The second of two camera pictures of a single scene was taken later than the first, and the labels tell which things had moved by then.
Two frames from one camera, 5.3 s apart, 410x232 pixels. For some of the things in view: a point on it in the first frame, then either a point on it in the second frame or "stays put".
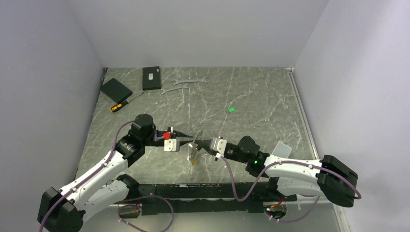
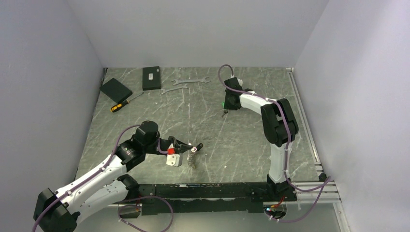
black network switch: [151, 78] stays put
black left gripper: [177, 133] to [181, 146]
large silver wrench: [203, 79] stays put
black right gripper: [205, 145] to [226, 105]
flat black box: [115, 90] stays put
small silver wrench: [164, 91] stays put
